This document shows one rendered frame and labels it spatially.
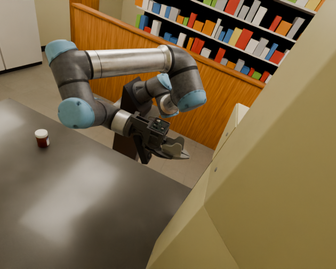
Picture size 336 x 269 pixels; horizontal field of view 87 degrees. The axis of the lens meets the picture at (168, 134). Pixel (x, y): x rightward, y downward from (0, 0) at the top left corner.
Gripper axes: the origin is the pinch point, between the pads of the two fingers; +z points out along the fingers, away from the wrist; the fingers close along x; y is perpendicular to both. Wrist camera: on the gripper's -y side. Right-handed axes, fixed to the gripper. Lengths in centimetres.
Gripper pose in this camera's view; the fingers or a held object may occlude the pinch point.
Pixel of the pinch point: (185, 157)
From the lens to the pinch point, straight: 56.7
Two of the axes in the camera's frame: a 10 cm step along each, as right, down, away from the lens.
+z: 9.1, 4.2, -0.7
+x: 3.0, -5.4, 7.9
